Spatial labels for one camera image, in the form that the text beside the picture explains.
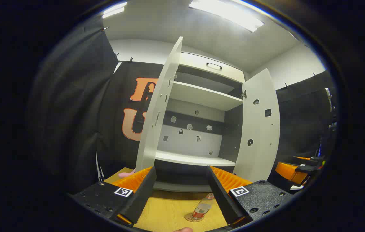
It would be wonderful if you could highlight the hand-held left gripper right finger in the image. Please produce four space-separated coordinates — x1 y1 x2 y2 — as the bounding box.
206 166 294 228

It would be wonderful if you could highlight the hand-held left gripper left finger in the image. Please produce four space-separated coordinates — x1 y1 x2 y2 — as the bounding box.
68 166 157 227

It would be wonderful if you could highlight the clear bottle with red label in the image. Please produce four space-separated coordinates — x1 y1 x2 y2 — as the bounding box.
192 193 215 221

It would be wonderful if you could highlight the white cabinet door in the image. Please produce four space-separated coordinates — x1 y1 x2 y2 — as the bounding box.
232 68 281 183
135 36 183 173

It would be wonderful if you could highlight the round wooden coaster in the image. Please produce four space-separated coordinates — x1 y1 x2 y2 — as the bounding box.
184 212 205 223

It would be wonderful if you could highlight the white cabinet shelf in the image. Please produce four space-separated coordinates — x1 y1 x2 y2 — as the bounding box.
169 81 244 111
154 150 236 167

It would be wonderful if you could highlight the white cabinet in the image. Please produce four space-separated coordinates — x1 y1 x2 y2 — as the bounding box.
153 52 246 193

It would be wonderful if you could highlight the white cabinet drawer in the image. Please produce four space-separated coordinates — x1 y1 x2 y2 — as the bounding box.
178 52 246 83

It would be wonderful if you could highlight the ceiling light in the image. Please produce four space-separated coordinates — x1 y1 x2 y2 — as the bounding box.
101 2 128 19
188 0 265 33

